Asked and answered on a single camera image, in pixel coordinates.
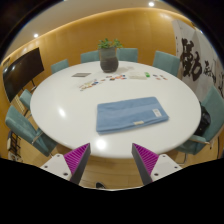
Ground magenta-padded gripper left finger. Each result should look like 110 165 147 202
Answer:
39 142 92 185

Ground black television screen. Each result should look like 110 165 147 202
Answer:
2 47 45 103

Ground colourful sticker sheet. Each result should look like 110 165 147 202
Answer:
78 78 101 92

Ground black bag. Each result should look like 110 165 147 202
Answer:
194 101 212 137

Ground dark grey potted plant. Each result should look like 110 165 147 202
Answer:
97 37 124 74

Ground teal chairs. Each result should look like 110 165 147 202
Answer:
4 47 224 164

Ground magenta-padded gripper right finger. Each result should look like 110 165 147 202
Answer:
131 142 183 186

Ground white flat box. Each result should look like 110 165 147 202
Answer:
128 71 148 80

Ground small round colourful stickers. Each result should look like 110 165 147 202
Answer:
100 73 128 83

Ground light blue towel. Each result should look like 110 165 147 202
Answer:
95 96 170 135

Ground white calligraphy folding screen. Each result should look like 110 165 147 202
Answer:
171 19 224 101

